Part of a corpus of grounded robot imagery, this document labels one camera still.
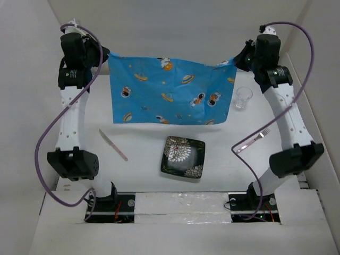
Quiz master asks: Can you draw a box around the black floral square plate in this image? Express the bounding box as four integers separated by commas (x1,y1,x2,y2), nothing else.
160,136,206,182

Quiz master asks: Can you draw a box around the pink-handled knife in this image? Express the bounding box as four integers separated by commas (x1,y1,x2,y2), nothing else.
99,129,128,162

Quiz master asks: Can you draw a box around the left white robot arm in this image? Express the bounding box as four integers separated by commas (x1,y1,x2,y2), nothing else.
47,32,118,211

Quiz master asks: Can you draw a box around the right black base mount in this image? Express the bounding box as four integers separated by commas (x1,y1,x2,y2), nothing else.
224,192,281,223

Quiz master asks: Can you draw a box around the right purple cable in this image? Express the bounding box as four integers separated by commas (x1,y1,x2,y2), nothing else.
231,21,317,221

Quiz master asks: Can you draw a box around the pink-handled fork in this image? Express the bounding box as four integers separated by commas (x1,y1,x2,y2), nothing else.
236,128,270,154

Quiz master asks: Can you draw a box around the clear plastic cup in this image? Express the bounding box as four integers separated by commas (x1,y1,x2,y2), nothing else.
234,87,253,108

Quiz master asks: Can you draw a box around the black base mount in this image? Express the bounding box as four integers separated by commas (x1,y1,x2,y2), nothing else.
224,192,281,223
85,193,135,224

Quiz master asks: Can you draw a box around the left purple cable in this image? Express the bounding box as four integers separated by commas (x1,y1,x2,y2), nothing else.
33,22,104,221

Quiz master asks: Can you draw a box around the purple cable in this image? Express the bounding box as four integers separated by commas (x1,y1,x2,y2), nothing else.
33,22,104,221
231,21,317,221

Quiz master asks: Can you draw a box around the blue space-print cloth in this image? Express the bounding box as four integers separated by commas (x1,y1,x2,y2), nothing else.
108,53,237,125

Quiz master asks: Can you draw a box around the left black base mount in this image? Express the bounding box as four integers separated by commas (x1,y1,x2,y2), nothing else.
85,193,135,224

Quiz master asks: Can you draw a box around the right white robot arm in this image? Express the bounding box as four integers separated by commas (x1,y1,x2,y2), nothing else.
234,34,325,209

